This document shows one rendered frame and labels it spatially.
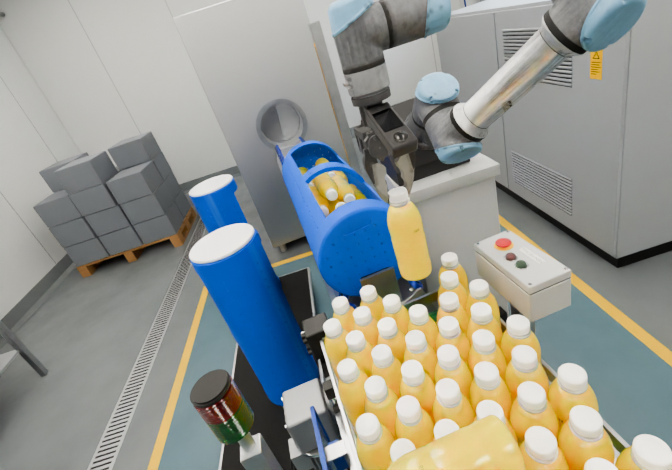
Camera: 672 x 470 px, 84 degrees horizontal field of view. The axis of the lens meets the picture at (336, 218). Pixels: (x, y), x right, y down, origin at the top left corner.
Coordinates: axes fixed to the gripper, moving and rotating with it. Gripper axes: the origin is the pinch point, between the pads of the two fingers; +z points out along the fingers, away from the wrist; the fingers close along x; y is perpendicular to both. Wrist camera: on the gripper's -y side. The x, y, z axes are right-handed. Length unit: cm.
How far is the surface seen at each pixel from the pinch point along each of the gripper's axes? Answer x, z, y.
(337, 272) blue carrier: 15.3, 26.9, 21.6
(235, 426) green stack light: 40.4, 15.2, -22.9
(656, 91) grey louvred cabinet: -153, 37, 74
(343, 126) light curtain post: -27, 25, 164
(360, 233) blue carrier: 5.9, 18.0, 21.6
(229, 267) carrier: 51, 36, 65
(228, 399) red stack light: 39.3, 10.2, -22.3
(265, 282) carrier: 42, 51, 70
